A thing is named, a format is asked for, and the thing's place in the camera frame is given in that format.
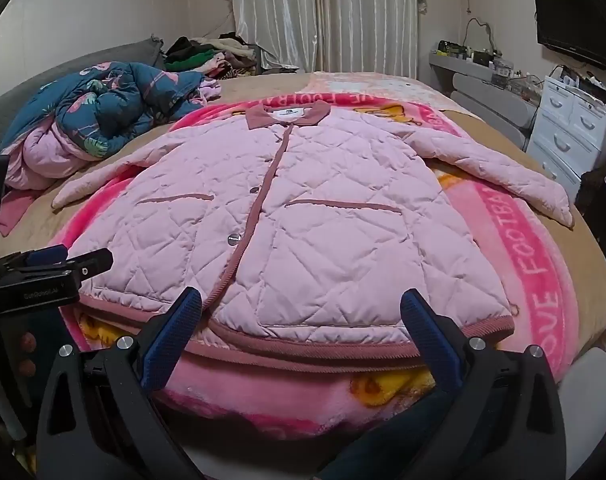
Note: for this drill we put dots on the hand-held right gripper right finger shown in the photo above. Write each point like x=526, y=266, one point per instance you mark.
x=423, y=325

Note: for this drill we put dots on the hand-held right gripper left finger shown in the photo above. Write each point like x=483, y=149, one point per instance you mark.
x=180, y=317

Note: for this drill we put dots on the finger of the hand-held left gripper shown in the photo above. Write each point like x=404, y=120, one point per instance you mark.
x=48, y=253
x=95, y=261

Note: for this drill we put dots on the pink quilted jacket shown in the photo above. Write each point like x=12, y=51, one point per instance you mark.
x=293, y=210

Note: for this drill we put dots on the pile of folded clothes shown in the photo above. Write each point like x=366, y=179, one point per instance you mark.
x=203, y=55

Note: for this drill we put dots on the pink fleece cloth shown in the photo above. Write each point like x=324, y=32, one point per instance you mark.
x=15, y=210

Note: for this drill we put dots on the pink printed blanket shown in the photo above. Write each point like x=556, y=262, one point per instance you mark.
x=508, y=265

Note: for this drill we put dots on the blue flamingo print quilt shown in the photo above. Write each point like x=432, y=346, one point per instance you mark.
x=108, y=97

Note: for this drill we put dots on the grey padded headboard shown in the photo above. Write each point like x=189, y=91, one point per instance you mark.
x=33, y=90

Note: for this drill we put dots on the dark cloth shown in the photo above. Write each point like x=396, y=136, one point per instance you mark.
x=593, y=195

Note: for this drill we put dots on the peach cartoon print blanket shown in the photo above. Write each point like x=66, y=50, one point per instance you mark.
x=373, y=85

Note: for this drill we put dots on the white drawer cabinet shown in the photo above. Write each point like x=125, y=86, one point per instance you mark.
x=568, y=125

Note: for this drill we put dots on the clutter of small shelf items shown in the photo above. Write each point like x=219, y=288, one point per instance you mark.
x=498, y=65

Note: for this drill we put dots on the white satin curtain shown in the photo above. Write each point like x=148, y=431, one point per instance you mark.
x=323, y=15

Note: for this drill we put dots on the black flat screen television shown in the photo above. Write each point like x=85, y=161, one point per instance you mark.
x=573, y=25

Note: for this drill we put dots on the grey wall shelf unit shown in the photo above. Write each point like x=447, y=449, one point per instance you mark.
x=483, y=92

